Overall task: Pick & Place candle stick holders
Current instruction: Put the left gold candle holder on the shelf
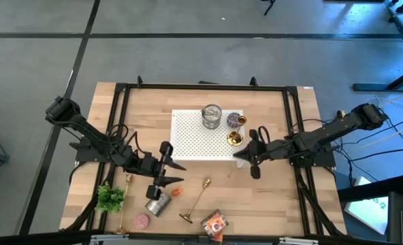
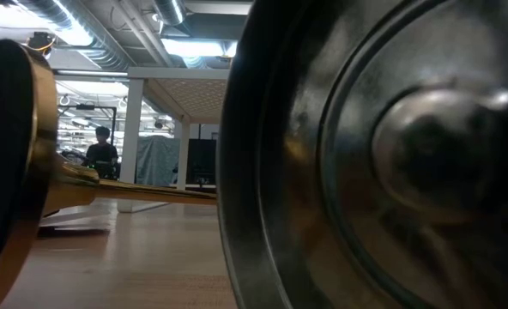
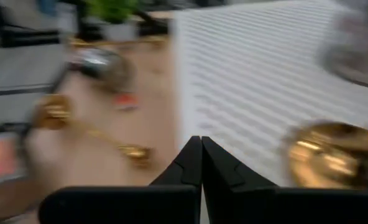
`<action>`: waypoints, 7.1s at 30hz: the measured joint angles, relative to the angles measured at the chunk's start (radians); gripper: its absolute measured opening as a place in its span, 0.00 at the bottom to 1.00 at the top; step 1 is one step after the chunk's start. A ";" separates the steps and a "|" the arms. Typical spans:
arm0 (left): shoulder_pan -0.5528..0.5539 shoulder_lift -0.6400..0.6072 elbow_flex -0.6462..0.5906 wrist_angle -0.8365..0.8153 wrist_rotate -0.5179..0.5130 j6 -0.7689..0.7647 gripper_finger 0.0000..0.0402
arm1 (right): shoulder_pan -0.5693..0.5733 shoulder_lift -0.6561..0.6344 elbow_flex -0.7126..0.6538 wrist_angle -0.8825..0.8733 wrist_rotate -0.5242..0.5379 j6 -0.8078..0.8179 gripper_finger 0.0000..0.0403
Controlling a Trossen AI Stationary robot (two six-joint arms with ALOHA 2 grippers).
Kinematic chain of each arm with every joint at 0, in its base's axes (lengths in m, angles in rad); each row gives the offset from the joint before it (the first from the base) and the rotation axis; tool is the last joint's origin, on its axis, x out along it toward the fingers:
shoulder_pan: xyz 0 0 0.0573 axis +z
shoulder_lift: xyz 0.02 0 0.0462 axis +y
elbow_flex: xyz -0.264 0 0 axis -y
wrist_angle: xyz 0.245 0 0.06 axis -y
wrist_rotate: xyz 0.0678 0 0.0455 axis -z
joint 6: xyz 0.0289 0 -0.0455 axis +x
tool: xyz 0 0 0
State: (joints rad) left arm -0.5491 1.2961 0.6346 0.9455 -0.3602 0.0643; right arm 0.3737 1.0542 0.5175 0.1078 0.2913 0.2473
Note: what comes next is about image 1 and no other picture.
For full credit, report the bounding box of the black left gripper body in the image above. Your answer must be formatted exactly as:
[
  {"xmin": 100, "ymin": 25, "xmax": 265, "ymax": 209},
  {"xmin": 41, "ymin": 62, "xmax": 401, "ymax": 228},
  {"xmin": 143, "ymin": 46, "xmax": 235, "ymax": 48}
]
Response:
[{"xmin": 135, "ymin": 142, "xmax": 174, "ymax": 201}]

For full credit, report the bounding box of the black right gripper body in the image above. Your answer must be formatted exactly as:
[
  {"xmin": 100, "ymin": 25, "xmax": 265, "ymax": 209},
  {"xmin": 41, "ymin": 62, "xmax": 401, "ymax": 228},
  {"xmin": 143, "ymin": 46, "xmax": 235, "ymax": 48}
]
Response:
[{"xmin": 250, "ymin": 129, "xmax": 286, "ymax": 180}]

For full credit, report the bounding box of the medium gold candlestick holder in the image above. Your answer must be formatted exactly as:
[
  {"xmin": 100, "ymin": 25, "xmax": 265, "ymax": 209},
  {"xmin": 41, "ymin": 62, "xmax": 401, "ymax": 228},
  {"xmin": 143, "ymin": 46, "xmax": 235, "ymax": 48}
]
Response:
[{"xmin": 226, "ymin": 115, "xmax": 248, "ymax": 147}]

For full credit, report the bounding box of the silver ribbed candle jar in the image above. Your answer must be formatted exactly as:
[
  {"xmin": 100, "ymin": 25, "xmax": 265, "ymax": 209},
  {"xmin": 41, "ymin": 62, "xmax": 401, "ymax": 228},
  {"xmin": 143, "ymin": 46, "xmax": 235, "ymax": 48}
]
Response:
[{"xmin": 144, "ymin": 193, "xmax": 172, "ymax": 218}]

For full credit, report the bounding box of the purple patterned candle tin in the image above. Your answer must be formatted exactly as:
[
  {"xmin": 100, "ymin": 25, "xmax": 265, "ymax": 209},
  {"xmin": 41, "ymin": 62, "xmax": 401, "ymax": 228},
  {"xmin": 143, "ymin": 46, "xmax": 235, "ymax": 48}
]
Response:
[{"xmin": 226, "ymin": 112, "xmax": 242, "ymax": 129}]

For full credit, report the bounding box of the tall gold candlestick holder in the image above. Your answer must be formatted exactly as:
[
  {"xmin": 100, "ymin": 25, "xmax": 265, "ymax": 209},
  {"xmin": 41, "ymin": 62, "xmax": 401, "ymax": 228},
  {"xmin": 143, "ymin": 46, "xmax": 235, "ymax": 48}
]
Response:
[{"xmin": 115, "ymin": 173, "xmax": 133, "ymax": 235}]

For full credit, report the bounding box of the pink round candle tin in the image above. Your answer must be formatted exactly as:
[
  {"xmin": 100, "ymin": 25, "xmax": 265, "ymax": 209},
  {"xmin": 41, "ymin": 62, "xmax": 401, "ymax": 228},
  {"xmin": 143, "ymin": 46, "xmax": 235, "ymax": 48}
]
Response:
[{"xmin": 133, "ymin": 213, "xmax": 150, "ymax": 230}]

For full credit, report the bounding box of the clear glass jar with tag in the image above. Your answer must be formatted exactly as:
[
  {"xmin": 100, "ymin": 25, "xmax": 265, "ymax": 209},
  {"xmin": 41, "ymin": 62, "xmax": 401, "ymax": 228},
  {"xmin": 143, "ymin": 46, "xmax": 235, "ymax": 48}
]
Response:
[{"xmin": 200, "ymin": 103, "xmax": 223, "ymax": 130}]

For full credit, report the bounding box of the white perforated metal shelf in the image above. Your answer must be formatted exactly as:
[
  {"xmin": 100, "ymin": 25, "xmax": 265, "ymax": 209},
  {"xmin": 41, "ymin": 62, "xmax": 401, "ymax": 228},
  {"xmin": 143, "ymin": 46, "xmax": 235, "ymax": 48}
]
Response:
[{"xmin": 169, "ymin": 108, "xmax": 248, "ymax": 169}]

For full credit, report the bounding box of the green artificial plant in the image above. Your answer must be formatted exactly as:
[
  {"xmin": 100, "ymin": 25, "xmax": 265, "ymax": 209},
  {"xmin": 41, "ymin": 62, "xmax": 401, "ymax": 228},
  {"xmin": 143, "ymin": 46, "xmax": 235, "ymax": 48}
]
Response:
[{"xmin": 95, "ymin": 182, "xmax": 126, "ymax": 214}]

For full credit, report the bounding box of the black stand beam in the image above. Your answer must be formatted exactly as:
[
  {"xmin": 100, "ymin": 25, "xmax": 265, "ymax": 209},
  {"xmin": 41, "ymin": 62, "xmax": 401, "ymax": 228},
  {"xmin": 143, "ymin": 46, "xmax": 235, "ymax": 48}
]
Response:
[{"xmin": 337, "ymin": 175, "xmax": 403, "ymax": 203}]

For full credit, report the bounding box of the white lit panel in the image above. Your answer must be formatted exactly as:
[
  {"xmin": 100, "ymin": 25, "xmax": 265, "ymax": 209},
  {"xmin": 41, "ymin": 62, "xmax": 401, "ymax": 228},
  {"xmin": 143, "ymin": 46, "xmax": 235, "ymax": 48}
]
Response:
[{"xmin": 343, "ymin": 176, "xmax": 390, "ymax": 235}]

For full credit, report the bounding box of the black front crossbar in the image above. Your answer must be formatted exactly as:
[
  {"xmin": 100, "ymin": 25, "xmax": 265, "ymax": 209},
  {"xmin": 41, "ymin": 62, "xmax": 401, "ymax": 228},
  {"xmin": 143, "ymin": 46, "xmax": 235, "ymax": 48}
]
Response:
[{"xmin": 0, "ymin": 229, "xmax": 403, "ymax": 245}]

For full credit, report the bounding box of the black tripod leg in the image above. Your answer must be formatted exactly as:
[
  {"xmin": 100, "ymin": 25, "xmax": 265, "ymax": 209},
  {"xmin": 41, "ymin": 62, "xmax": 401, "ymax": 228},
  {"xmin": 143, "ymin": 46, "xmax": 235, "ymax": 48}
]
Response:
[{"xmin": 261, "ymin": 0, "xmax": 278, "ymax": 16}]

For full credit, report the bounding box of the black table frame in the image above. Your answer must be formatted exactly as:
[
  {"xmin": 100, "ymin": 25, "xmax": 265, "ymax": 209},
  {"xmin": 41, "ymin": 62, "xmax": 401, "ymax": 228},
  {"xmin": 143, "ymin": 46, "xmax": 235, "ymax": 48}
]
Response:
[{"xmin": 65, "ymin": 75, "xmax": 347, "ymax": 239}]

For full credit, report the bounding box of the black floor cable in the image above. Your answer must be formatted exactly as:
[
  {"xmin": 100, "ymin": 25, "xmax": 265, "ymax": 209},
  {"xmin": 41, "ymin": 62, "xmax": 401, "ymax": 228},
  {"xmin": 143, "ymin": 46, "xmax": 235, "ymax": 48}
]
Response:
[{"xmin": 337, "ymin": 146, "xmax": 403, "ymax": 171}]

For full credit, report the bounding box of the black desk leg frame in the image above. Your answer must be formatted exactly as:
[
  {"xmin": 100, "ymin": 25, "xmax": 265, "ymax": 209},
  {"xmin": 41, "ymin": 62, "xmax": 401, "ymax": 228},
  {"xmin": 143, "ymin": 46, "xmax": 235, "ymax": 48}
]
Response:
[{"xmin": 353, "ymin": 0, "xmax": 403, "ymax": 93}]

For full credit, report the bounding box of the white floor cable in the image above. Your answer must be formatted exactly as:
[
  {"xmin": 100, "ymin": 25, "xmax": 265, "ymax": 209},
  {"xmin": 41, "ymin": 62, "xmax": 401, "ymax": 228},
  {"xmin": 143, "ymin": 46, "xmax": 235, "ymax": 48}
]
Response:
[{"xmin": 356, "ymin": 118, "xmax": 403, "ymax": 150}]

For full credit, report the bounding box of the yellow floor cable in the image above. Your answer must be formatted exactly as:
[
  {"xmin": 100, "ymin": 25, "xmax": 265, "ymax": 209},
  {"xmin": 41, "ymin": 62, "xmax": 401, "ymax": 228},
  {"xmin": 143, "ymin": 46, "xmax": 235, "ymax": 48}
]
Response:
[{"xmin": 378, "ymin": 86, "xmax": 403, "ymax": 110}]

